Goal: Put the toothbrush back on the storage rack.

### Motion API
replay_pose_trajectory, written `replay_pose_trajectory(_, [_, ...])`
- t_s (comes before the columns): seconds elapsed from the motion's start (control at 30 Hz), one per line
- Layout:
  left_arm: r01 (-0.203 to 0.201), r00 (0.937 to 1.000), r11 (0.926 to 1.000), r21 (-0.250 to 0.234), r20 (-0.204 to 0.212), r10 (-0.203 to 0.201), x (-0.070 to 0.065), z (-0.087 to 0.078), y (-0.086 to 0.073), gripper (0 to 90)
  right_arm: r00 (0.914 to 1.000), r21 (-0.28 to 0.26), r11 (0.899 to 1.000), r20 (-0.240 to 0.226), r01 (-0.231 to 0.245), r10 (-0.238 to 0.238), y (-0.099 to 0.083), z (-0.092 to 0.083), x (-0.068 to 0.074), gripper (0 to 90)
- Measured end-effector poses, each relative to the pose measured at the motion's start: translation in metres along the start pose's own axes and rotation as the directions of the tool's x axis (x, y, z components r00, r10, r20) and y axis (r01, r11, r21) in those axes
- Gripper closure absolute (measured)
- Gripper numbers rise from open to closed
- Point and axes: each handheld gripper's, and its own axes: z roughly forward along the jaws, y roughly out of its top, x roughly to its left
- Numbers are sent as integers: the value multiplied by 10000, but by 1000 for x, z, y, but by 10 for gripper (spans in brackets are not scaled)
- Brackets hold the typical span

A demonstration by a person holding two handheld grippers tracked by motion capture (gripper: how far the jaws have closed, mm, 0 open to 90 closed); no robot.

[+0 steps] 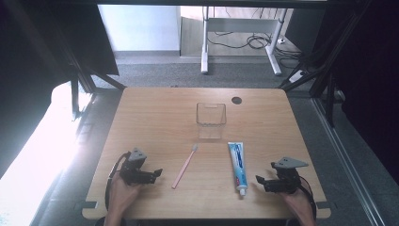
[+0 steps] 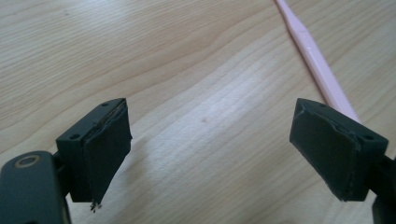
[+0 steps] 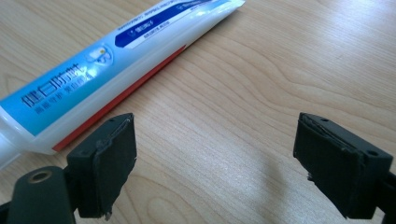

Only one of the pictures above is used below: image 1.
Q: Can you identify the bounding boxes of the white power strip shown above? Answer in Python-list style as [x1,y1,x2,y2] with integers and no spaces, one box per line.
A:
[287,70,307,84]

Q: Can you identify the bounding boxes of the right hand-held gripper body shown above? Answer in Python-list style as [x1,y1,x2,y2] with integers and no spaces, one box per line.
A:
[270,156,310,194]

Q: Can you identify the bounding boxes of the clear plastic container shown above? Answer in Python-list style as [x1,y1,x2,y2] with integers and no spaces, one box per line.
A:
[196,102,228,140]

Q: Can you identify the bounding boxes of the person's right hand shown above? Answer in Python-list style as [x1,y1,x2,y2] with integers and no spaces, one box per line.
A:
[278,187,315,220]

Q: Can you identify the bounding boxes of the black metal stand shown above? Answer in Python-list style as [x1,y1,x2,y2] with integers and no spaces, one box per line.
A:
[277,0,375,128]
[53,27,127,121]

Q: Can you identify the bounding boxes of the aluminium floor rail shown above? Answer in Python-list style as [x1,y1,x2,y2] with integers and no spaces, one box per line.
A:
[311,97,389,226]

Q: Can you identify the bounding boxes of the black curtain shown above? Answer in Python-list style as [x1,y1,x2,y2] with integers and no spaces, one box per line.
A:
[283,0,399,186]
[0,0,120,178]

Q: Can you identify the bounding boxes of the pink toothbrush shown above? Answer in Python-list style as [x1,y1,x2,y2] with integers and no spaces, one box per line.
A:
[171,143,200,190]

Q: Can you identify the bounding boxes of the black floor cables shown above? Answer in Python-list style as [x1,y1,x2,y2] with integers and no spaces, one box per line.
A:
[206,8,304,69]

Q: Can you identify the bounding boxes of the person's left hand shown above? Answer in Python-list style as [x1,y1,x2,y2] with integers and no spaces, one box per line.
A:
[107,171,143,218]

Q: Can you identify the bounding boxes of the white metal desk frame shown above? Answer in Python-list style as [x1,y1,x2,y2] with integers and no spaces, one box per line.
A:
[200,6,289,77]

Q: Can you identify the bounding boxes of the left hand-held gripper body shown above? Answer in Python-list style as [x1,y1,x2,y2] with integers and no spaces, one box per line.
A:
[119,147,157,186]

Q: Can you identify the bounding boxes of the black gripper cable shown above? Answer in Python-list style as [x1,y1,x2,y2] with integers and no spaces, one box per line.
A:
[104,151,132,211]
[298,175,318,220]

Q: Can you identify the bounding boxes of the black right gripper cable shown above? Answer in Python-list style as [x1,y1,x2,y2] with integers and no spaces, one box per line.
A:
[298,175,318,220]

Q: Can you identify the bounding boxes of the blue white toothpaste tube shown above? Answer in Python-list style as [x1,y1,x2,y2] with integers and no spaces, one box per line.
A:
[227,141,249,198]

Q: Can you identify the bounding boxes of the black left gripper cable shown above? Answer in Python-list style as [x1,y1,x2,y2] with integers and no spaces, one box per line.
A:
[104,151,132,211]

